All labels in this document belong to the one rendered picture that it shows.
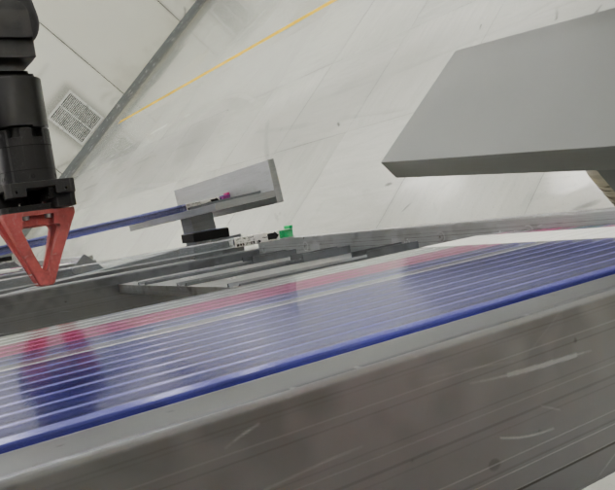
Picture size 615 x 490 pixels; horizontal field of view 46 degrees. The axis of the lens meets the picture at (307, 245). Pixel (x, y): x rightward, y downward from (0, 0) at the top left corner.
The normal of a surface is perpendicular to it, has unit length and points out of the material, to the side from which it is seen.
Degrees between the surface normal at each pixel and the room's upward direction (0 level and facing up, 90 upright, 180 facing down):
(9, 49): 90
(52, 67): 90
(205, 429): 90
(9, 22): 90
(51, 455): 45
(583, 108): 0
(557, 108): 0
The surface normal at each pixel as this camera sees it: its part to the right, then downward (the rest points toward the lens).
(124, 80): 0.53, -0.04
